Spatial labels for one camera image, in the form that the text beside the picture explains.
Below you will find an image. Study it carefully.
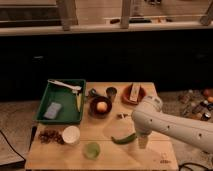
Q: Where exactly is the dark grape bunch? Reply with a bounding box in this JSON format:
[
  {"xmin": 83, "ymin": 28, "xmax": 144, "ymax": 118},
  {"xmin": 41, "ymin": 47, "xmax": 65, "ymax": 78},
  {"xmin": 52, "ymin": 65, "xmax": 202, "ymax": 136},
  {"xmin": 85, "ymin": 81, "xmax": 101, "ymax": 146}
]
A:
[{"xmin": 38, "ymin": 130, "xmax": 64, "ymax": 144}]

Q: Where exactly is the yellow handled knife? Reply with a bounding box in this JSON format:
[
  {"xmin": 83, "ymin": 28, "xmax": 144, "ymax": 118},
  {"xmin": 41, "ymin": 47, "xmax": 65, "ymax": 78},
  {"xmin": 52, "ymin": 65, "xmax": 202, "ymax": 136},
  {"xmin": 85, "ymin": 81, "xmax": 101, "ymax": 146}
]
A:
[{"xmin": 76, "ymin": 93, "xmax": 81, "ymax": 112}]

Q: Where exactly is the black cable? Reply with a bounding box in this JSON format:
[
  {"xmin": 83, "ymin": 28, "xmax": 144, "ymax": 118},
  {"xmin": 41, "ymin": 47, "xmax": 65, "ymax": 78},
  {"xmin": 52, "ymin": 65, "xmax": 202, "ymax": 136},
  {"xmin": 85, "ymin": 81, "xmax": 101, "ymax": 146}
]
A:
[{"xmin": 0, "ymin": 127, "xmax": 27, "ymax": 164}]

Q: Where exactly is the green plastic cup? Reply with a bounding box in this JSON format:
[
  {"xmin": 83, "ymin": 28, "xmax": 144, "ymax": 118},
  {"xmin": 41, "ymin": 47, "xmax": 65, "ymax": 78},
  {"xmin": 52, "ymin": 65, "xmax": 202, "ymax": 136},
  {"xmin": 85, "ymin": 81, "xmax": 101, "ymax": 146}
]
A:
[{"xmin": 83, "ymin": 142, "xmax": 100, "ymax": 160}]

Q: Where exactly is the metal cup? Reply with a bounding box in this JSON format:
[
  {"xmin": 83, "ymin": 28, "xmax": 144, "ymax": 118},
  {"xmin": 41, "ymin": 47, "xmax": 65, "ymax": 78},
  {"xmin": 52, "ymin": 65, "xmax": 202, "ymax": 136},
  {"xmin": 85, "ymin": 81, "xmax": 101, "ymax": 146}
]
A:
[{"xmin": 106, "ymin": 87, "xmax": 117, "ymax": 101}]

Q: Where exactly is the metal fork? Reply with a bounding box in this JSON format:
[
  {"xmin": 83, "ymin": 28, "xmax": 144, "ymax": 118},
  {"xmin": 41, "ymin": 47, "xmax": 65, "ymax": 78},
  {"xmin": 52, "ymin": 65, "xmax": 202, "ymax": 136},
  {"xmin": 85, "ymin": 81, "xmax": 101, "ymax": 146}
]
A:
[{"xmin": 117, "ymin": 113, "xmax": 130, "ymax": 119}]

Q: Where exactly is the dark brown bowl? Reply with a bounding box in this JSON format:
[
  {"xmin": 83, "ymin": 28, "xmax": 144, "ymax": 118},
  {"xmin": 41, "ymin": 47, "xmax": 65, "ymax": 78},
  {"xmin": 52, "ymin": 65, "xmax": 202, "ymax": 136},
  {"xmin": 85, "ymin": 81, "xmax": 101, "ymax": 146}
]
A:
[{"xmin": 89, "ymin": 96, "xmax": 112, "ymax": 118}]

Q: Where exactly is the white spoon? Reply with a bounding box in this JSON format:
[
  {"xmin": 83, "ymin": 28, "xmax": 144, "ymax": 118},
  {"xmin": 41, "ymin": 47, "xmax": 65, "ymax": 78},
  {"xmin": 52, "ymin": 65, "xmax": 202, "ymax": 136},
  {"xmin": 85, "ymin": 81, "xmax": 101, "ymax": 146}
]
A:
[{"xmin": 48, "ymin": 80, "xmax": 81, "ymax": 91}]

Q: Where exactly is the yellow round fruit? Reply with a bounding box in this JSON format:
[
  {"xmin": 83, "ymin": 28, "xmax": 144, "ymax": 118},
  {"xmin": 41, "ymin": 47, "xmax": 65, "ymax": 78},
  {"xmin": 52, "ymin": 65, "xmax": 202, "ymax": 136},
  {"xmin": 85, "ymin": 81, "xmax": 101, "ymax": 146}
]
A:
[{"xmin": 96, "ymin": 102, "xmax": 107, "ymax": 112}]

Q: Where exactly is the green pepper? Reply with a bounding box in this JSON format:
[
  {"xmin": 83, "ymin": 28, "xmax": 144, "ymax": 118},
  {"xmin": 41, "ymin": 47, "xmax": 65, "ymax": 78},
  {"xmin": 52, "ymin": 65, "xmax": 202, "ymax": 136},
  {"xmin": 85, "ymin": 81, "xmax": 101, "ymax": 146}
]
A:
[{"xmin": 111, "ymin": 133, "xmax": 137, "ymax": 145}]

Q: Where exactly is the spice bottles cluster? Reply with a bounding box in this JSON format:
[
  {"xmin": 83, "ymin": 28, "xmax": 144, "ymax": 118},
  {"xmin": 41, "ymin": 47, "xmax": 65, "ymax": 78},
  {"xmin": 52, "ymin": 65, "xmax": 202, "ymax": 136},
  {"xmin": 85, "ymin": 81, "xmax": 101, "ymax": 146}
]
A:
[{"xmin": 178, "ymin": 90, "xmax": 213, "ymax": 121}]

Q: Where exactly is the small cardboard box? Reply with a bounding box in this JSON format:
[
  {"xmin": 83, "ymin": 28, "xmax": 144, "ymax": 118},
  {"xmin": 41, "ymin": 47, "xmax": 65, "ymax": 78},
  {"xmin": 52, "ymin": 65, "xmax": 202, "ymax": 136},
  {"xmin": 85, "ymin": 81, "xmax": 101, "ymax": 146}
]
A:
[{"xmin": 130, "ymin": 83, "xmax": 140, "ymax": 102}]

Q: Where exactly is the dark small clip object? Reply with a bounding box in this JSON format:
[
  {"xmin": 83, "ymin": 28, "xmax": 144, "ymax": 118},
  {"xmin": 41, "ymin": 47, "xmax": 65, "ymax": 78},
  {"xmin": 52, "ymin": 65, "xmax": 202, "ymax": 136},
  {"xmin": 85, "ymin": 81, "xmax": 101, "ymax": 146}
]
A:
[{"xmin": 88, "ymin": 88, "xmax": 99, "ymax": 98}]

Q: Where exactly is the orange bowl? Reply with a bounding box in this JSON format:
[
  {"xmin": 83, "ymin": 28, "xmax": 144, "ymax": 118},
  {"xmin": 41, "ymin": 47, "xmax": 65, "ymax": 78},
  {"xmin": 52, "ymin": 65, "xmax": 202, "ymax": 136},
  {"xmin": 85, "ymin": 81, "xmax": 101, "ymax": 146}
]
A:
[{"xmin": 121, "ymin": 83, "xmax": 146, "ymax": 105}]

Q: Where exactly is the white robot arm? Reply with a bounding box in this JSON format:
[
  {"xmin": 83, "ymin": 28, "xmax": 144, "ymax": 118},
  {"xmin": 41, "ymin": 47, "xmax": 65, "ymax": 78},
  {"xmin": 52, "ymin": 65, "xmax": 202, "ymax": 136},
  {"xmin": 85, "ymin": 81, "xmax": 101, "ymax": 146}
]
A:
[{"xmin": 131, "ymin": 95, "xmax": 213, "ymax": 154}]

